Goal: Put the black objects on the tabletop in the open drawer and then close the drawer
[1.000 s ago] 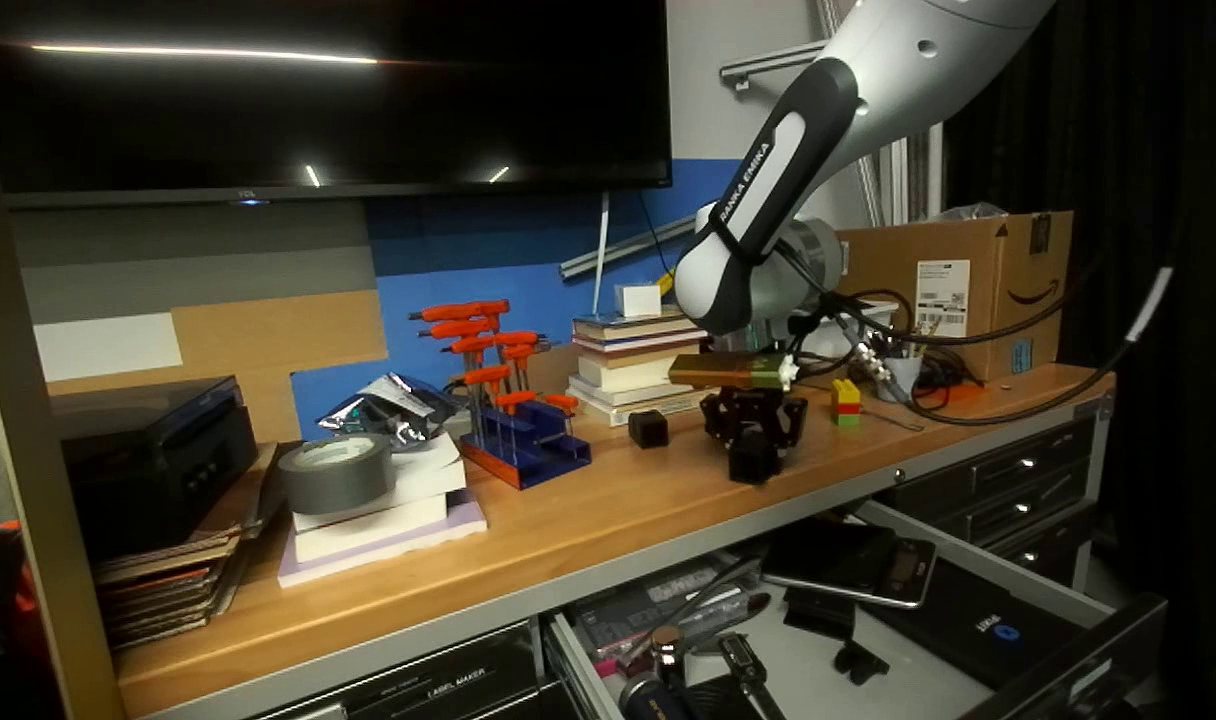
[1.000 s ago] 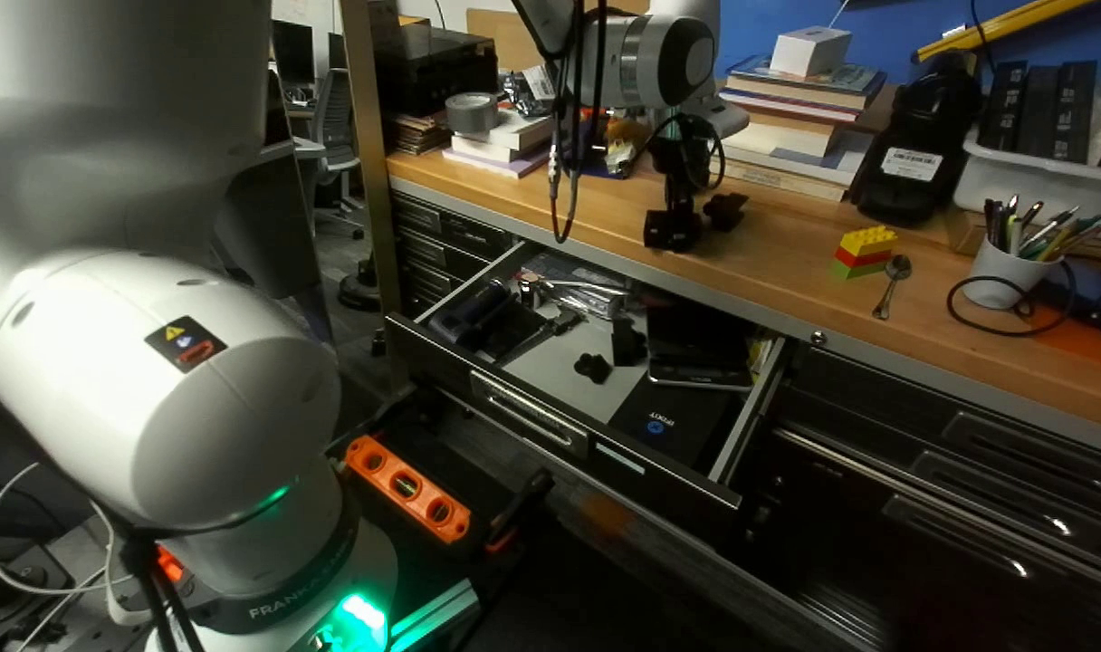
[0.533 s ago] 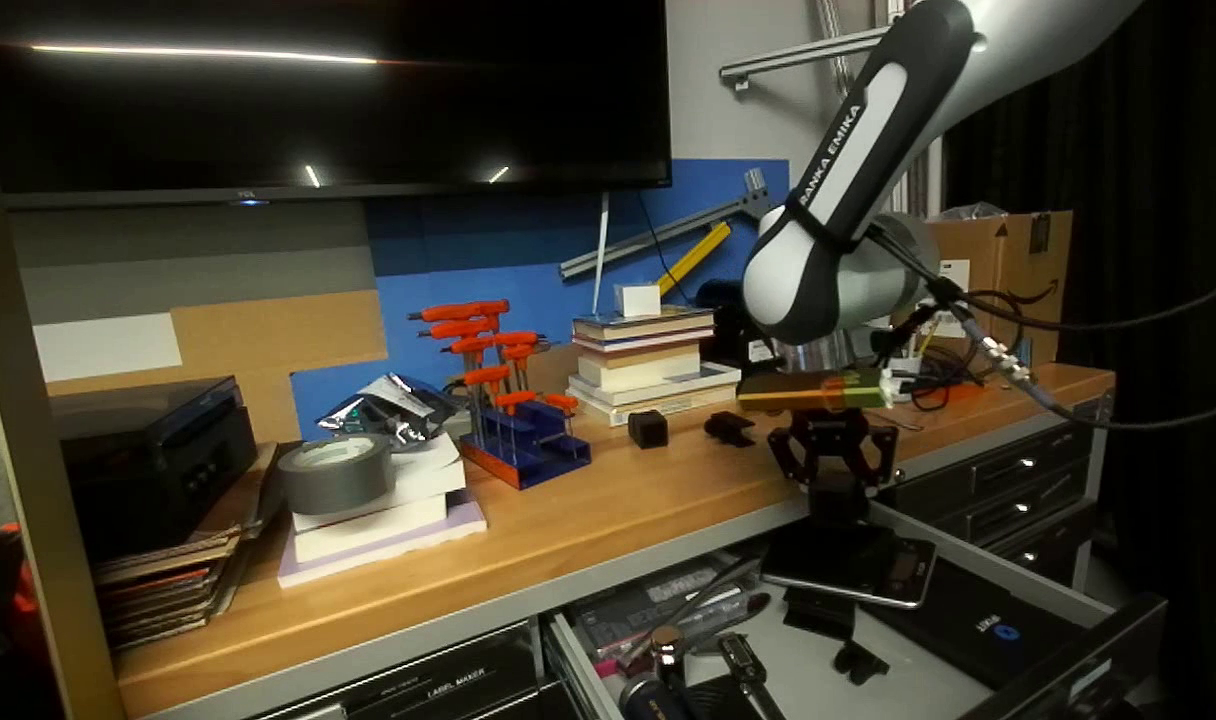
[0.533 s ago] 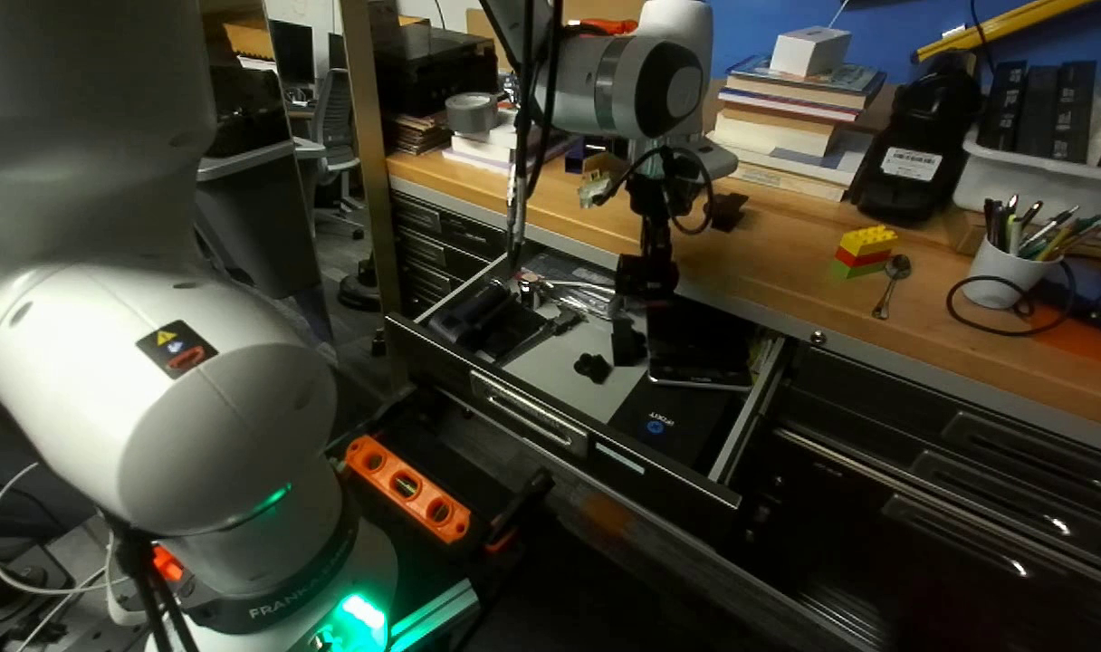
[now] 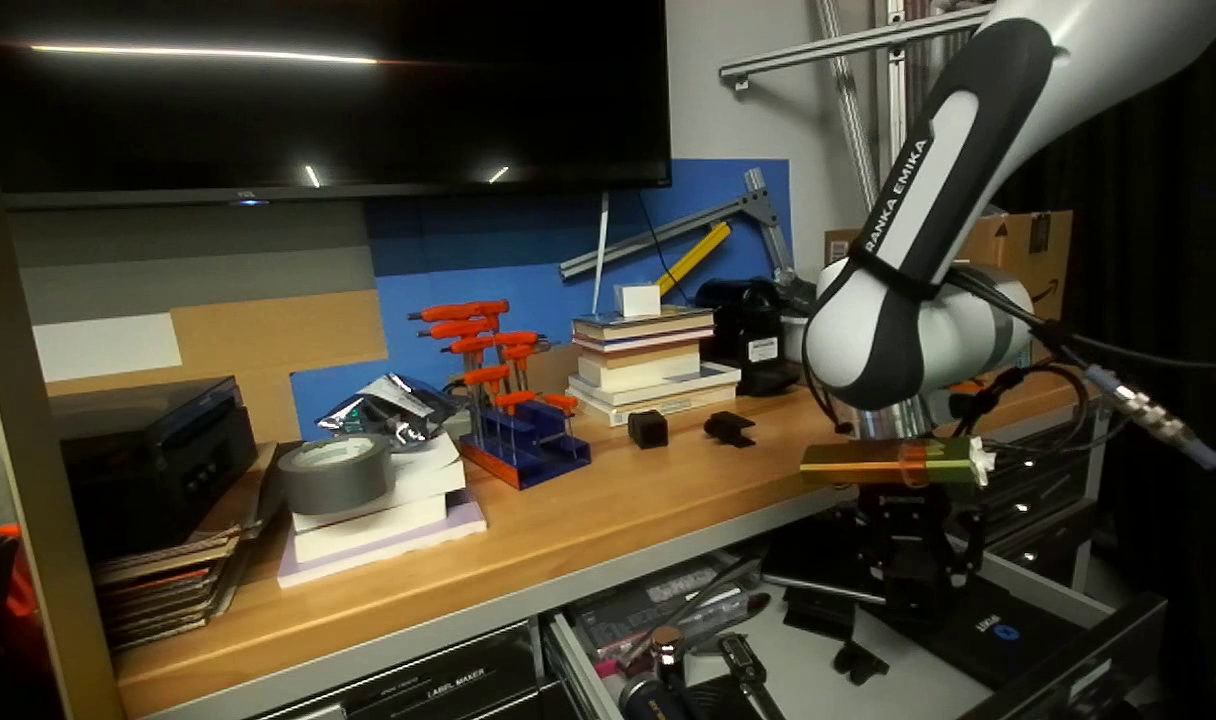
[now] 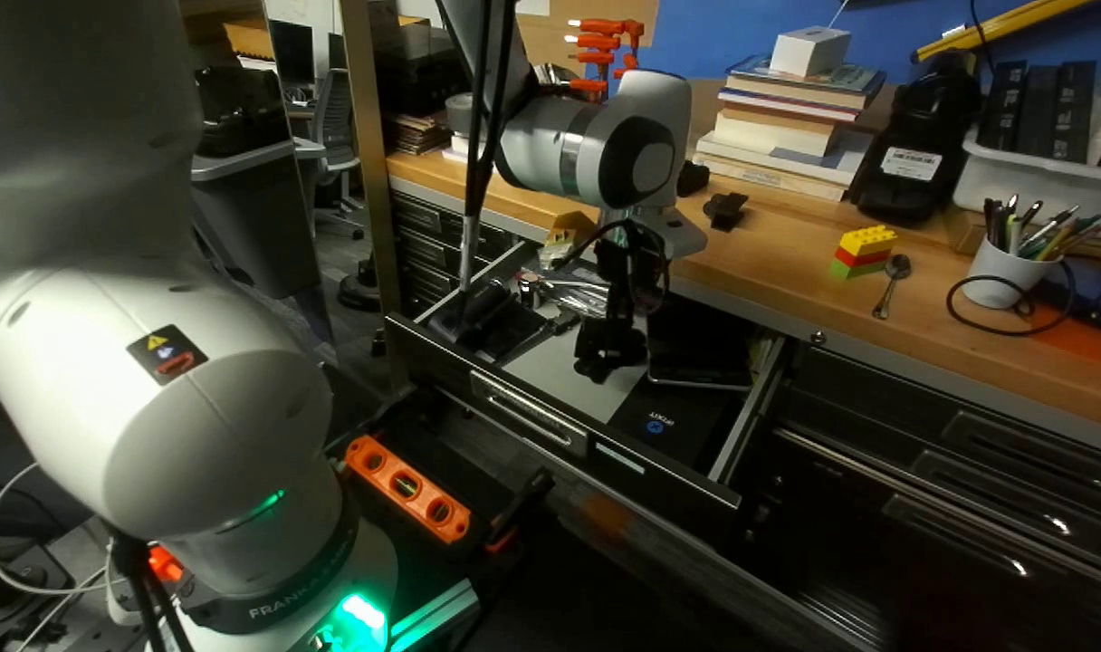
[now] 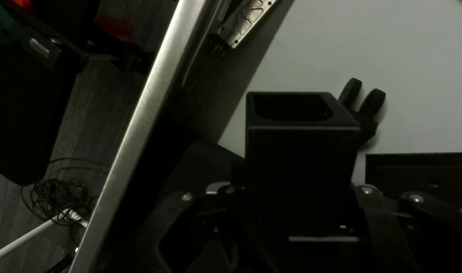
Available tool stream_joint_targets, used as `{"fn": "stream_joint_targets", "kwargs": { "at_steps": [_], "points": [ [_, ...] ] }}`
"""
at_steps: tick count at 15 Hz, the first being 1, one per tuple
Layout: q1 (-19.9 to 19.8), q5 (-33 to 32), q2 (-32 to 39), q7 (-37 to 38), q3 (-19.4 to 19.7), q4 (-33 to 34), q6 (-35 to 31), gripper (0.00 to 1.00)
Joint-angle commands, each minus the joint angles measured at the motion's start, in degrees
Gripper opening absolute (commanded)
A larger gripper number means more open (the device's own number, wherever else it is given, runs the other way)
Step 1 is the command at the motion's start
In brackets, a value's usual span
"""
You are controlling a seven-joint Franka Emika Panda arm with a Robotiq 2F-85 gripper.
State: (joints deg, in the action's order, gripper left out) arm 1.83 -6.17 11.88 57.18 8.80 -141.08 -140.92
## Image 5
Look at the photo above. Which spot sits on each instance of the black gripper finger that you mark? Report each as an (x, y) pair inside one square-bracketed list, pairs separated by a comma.
[(887, 572), (961, 564)]

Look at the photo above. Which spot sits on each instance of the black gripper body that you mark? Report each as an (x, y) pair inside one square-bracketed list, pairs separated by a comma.
[(918, 515)]

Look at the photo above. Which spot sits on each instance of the wide black tool drawer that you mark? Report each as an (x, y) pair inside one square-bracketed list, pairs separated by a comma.
[(793, 666)]

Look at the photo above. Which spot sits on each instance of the small black cube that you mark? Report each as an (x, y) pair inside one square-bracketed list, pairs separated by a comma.
[(650, 431)]

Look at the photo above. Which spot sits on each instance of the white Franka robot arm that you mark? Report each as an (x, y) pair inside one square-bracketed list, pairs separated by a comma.
[(954, 175)]

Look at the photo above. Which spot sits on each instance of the black multi-drawer cabinet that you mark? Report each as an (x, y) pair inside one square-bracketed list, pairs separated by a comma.
[(1048, 501)]

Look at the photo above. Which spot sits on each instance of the black labelled drawer unit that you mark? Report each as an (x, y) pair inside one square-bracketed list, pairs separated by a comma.
[(423, 683)]

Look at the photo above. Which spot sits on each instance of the small black block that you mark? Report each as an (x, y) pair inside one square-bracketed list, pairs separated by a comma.
[(816, 611)]

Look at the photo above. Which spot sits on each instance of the black tablet with pale edge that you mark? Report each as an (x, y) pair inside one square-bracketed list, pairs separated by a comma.
[(803, 552)]

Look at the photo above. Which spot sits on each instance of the black case with blue logo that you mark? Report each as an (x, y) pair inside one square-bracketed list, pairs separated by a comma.
[(1020, 629)]

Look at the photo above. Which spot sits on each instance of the small black clip piece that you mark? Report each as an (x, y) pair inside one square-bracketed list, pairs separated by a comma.
[(854, 663)]

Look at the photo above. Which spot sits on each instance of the black cylindrical tool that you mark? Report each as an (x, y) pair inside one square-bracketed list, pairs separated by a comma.
[(751, 673)]

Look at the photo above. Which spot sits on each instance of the packaged hand tools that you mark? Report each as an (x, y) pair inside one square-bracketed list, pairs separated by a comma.
[(662, 605)]

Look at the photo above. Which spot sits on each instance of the black label printer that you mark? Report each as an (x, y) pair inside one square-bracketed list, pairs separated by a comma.
[(751, 341)]

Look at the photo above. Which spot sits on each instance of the brown cardboard box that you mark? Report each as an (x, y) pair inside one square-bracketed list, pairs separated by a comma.
[(1035, 252)]

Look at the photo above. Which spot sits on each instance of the stack of books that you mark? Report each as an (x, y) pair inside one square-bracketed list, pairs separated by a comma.
[(650, 367)]

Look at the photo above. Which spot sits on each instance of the yellow spirit level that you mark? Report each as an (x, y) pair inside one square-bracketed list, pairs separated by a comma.
[(693, 257)]

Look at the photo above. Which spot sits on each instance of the small white box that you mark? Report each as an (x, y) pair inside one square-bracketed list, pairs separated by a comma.
[(636, 301)]

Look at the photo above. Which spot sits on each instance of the thin white hanging rod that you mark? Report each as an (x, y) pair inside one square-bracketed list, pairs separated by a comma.
[(603, 252)]

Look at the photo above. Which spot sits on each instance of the orange clamp rack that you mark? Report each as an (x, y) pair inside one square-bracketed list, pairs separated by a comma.
[(503, 403)]

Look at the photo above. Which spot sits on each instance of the lavender foam sheet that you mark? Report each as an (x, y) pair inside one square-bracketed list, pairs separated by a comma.
[(371, 556)]

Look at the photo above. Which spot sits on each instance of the crumpled plastic packaging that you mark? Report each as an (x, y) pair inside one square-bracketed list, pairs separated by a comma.
[(391, 406)]

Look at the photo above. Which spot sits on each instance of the black boxy electronic device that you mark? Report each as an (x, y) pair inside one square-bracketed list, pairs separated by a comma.
[(154, 461)]

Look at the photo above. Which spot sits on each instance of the white paper sheet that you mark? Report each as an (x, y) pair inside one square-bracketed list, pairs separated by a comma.
[(104, 347)]

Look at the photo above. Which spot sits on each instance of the yellow-tinted wrist camera bar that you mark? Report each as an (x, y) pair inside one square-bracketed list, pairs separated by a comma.
[(890, 461)]

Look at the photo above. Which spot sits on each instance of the metal wall rail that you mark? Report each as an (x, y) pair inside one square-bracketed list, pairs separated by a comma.
[(820, 50)]

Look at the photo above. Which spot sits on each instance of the blue wall board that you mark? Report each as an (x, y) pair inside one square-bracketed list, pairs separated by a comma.
[(503, 252)]

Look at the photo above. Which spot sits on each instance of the grey duct tape roll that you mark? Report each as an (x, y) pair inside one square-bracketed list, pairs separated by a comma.
[(330, 479)]

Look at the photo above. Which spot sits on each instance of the cork wall panel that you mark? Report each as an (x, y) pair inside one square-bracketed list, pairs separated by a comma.
[(274, 355)]

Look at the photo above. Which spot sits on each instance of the large black wall monitor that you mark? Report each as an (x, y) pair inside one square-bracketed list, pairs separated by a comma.
[(312, 95)]

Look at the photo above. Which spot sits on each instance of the wooden shelf post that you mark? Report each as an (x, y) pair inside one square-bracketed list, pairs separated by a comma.
[(32, 504)]

